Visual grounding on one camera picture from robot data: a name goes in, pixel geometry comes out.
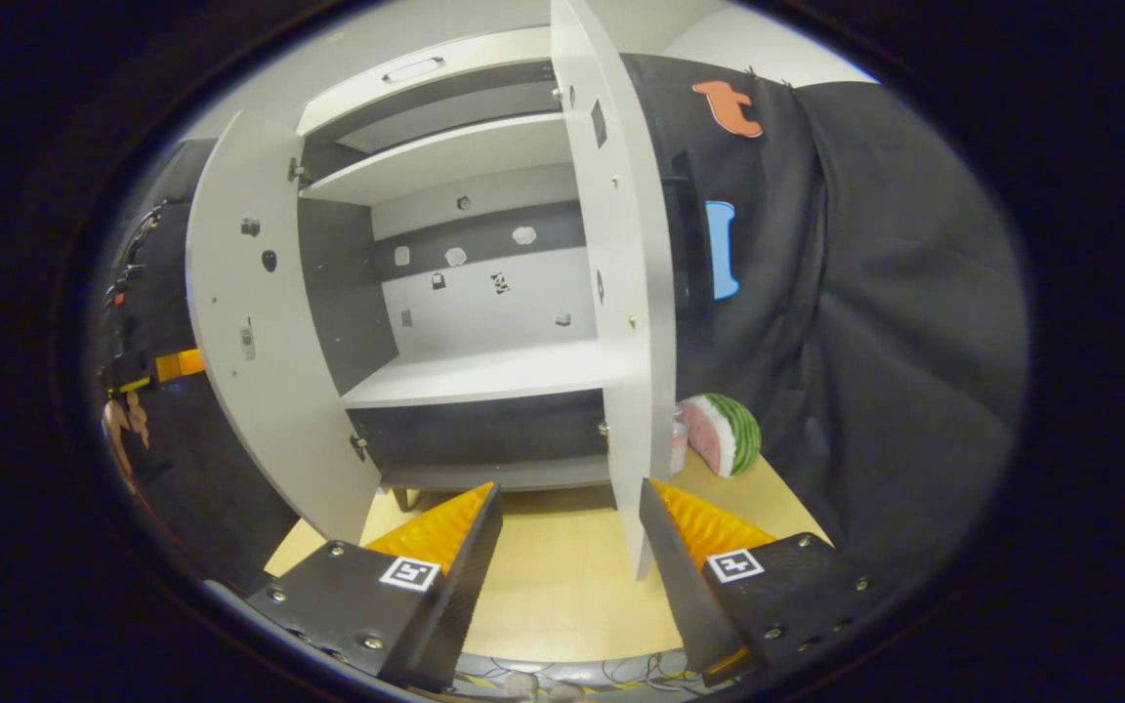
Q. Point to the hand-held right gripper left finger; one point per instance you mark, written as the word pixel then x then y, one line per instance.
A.
pixel 465 596

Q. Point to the grey cabinet door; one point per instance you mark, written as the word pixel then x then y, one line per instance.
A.
pixel 636 293
pixel 270 410

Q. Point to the watermelon slice toy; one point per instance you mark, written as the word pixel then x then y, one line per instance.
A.
pixel 733 434

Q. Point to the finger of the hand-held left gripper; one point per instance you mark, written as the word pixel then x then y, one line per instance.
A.
pixel 180 364

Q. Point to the small pale pink container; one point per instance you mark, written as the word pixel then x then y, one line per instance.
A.
pixel 679 444

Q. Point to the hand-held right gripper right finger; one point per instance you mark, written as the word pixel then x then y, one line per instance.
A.
pixel 685 586

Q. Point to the black backdrop cloth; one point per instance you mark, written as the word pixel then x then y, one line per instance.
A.
pixel 865 293

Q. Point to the grey cabinet shelf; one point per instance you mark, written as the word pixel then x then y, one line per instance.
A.
pixel 484 376
pixel 514 474
pixel 445 156

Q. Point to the grey double-door shoe cabinet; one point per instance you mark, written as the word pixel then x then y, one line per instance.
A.
pixel 484 312

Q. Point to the black backdrop clip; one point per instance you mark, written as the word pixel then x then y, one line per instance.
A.
pixel 770 76

